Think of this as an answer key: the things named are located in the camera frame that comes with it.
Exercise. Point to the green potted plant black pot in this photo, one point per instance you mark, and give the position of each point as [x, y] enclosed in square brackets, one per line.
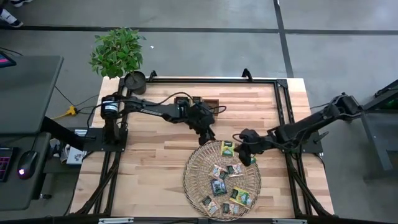
[118, 53]

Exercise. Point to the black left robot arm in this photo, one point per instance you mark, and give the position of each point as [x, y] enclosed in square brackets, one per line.
[149, 110]

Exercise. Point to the tan vanilla tea bag packet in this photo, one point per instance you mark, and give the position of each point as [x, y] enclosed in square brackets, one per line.
[249, 202]
[210, 205]
[217, 171]
[230, 208]
[234, 169]

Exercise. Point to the white black sneaker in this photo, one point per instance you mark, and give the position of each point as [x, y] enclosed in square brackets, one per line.
[20, 2]
[11, 18]

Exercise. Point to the backlit black keyboard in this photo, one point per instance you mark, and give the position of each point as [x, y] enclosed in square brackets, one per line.
[4, 163]

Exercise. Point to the round woven straw tray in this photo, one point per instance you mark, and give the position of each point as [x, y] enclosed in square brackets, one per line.
[199, 174]

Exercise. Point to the dark grey raised desk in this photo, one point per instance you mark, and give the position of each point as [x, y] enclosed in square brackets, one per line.
[28, 93]

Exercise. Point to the black computer mouse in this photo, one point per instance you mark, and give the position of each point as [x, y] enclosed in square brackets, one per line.
[27, 164]

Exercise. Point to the yellow lemon tea bag packet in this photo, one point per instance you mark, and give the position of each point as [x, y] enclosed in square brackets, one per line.
[227, 148]
[238, 196]
[254, 160]

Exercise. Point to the yellow power plug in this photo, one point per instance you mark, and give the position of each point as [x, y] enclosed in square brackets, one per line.
[72, 111]

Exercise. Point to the wooden three-compartment box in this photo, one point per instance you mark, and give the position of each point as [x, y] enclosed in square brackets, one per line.
[211, 105]

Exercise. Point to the black metal stand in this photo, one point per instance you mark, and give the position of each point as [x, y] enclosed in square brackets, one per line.
[381, 98]

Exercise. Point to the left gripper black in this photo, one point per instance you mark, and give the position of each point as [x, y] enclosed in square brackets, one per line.
[202, 116]

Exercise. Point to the black metal table frame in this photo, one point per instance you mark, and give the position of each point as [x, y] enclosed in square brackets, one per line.
[233, 80]

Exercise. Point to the black support bar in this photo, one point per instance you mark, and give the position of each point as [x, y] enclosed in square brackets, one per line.
[62, 133]

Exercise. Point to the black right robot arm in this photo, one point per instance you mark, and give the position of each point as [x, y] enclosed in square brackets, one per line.
[311, 124]

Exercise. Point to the silver metal bracket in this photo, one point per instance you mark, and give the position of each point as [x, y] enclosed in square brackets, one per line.
[115, 220]
[289, 221]

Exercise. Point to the small lit display screen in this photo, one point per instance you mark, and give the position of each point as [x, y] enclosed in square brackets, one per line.
[6, 59]

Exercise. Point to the blue tea bag packet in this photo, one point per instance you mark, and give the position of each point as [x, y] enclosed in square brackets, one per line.
[218, 187]

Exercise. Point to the grey keyboard desk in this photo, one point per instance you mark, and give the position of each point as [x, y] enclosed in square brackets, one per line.
[31, 141]

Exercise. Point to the white printed box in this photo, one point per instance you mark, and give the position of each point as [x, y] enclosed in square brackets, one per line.
[76, 156]

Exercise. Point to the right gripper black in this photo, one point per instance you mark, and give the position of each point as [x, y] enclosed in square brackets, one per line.
[265, 143]

